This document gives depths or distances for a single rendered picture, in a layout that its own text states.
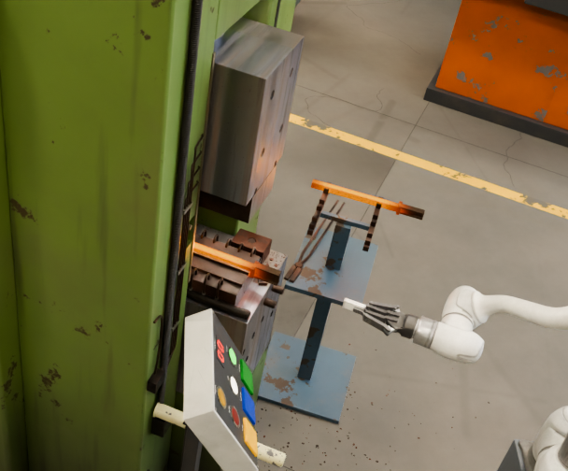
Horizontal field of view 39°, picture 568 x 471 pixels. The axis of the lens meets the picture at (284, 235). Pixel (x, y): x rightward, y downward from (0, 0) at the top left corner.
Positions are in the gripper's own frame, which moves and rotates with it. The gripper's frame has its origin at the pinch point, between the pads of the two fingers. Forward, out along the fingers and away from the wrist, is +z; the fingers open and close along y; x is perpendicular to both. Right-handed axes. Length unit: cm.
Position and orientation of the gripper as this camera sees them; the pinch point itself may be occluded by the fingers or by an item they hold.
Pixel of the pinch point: (354, 306)
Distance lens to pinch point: 253.9
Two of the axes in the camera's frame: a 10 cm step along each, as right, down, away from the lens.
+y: 3.4, -5.5, 7.6
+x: 1.5, -7.7, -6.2
